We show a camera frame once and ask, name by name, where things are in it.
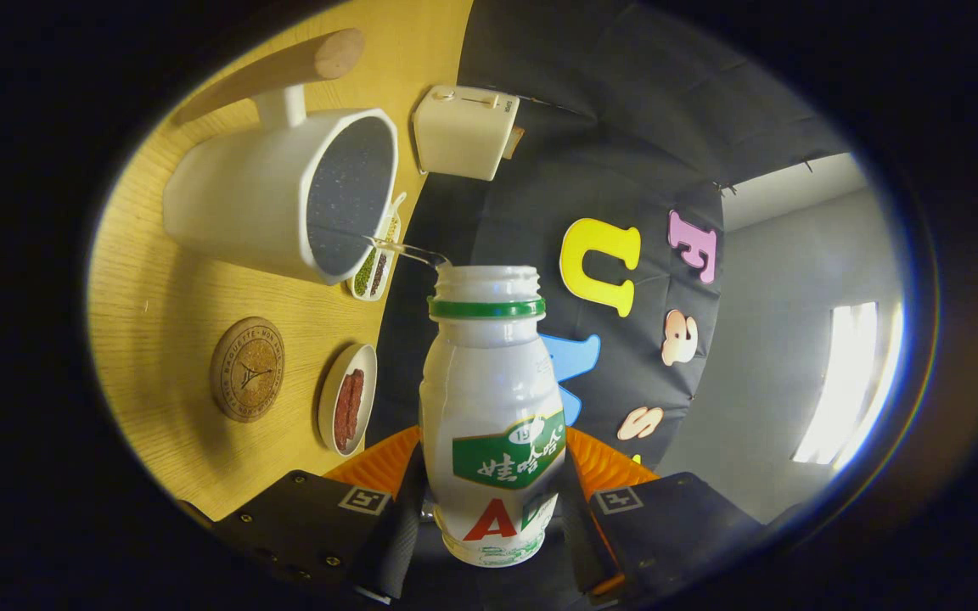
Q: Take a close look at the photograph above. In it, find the white cup with wooden handle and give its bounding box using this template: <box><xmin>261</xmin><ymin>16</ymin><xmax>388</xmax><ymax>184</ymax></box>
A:
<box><xmin>162</xmin><ymin>28</ymin><xmax>400</xmax><ymax>286</ymax></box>

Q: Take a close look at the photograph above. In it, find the white juice bottle green label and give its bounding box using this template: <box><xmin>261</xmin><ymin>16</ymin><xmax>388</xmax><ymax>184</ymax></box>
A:
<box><xmin>419</xmin><ymin>264</ymin><xmax>568</xmax><ymax>569</ymax></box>

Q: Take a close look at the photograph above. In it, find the white round plate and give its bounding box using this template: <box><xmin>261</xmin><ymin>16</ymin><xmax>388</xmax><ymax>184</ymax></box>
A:
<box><xmin>318</xmin><ymin>343</ymin><xmax>379</xmax><ymax>458</ymax></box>

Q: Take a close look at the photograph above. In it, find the clear juice stream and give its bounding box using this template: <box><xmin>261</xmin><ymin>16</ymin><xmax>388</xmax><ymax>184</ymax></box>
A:
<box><xmin>368</xmin><ymin>235</ymin><xmax>449</xmax><ymax>269</ymax></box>

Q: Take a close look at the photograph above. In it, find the thin toaster cable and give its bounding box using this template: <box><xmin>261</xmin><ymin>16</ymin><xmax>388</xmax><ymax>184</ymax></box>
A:
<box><xmin>519</xmin><ymin>96</ymin><xmax>593</xmax><ymax>117</ymax></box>

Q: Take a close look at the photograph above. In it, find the cream toaster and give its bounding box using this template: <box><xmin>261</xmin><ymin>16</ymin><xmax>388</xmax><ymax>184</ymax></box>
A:
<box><xmin>412</xmin><ymin>83</ymin><xmax>521</xmax><ymax>182</ymax></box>

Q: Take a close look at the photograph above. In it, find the black backdrop cloth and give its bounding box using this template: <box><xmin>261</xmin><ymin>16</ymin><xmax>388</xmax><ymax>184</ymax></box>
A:
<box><xmin>368</xmin><ymin>0</ymin><xmax>851</xmax><ymax>476</ymax></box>

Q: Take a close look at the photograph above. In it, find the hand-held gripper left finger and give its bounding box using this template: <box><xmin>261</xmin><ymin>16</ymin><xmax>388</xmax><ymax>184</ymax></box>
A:
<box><xmin>213</xmin><ymin>424</ymin><xmax>430</xmax><ymax>608</ymax></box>

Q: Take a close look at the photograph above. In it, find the red meat strip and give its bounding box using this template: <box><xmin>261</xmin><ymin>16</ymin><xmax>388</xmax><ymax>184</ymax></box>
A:
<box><xmin>346</xmin><ymin>368</ymin><xmax>366</xmax><ymax>442</ymax></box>
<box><xmin>334</xmin><ymin>373</ymin><xmax>353</xmax><ymax>451</ymax></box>

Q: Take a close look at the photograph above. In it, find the white divided bean dish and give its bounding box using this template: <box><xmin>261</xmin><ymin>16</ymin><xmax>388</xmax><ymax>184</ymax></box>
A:
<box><xmin>346</xmin><ymin>192</ymin><xmax>407</xmax><ymax>302</ymax></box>

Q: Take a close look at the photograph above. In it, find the ceiling light panel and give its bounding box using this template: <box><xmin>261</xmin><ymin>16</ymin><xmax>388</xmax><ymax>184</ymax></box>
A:
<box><xmin>792</xmin><ymin>301</ymin><xmax>906</xmax><ymax>472</ymax></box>

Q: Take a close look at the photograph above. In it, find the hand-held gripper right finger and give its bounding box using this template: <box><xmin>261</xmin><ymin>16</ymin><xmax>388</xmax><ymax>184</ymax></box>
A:
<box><xmin>559</xmin><ymin>424</ymin><xmax>770</xmax><ymax>608</ymax></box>

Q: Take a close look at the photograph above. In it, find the wooden table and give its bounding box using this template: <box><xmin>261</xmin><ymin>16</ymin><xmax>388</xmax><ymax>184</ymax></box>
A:
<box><xmin>86</xmin><ymin>0</ymin><xmax>475</xmax><ymax>520</ymax></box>

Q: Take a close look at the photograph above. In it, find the round cork coaster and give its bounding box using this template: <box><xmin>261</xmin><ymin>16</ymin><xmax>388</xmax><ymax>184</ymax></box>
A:
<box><xmin>210</xmin><ymin>317</ymin><xmax>286</xmax><ymax>423</ymax></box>

